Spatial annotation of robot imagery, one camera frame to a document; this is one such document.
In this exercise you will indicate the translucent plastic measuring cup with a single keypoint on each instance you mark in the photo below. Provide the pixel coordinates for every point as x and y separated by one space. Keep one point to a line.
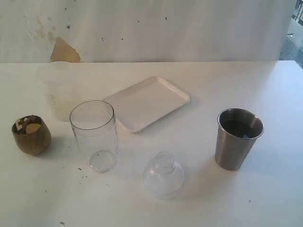
60 88

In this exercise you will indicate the stainless steel cup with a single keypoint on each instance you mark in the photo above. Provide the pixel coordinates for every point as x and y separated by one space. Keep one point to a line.
238 130

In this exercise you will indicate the white rectangular tray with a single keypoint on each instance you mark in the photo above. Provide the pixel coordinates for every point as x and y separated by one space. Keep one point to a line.
142 104

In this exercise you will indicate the clear plastic shaker body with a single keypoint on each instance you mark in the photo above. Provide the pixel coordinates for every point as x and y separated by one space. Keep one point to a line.
94 127

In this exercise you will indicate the brown wooden cup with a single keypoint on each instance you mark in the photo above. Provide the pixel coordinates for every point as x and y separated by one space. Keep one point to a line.
34 143

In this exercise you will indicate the clear domed shaker lid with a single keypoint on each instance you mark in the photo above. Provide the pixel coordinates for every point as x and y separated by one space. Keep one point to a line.
163 175

